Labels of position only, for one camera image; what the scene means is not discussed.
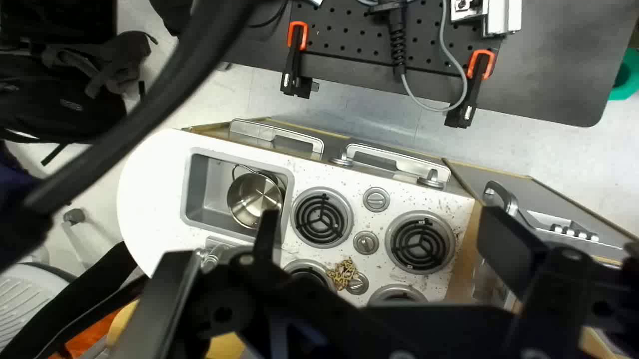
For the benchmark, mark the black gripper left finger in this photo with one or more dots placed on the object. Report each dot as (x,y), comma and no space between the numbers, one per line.
(266,235)

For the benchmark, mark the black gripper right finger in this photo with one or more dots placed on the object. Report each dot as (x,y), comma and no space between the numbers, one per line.
(511,243)

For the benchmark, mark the small beige object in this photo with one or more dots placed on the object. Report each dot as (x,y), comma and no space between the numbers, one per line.
(342,271)

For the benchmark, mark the small steel pot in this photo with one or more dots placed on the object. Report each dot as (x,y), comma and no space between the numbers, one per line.
(252,195)

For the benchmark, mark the black coil stove burner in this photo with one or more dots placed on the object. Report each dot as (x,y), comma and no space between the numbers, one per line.
(322,219)
(308,273)
(420,243)
(396,295)

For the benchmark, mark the grey toy sink basin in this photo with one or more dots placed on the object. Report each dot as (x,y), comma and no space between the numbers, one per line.
(206,191)

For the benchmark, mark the round silver stove knob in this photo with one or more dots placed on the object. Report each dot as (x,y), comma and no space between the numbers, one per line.
(366,241)
(362,285)
(376,199)

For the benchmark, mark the green object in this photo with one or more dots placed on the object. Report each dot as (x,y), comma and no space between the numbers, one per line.
(627,74)

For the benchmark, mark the silver toy faucet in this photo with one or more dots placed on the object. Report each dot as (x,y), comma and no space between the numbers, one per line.
(208,253)

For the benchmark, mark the wooden toy kitchen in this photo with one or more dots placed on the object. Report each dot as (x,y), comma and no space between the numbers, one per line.
(160,199)

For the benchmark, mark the orange black bar clamp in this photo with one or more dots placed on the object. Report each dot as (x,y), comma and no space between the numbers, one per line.
(473,86)
(296,62)

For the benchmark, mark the black perforated table board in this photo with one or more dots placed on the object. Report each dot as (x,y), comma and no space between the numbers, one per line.
(346,32)

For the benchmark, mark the black backpack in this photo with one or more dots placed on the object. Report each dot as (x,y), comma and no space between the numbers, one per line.
(66,80)

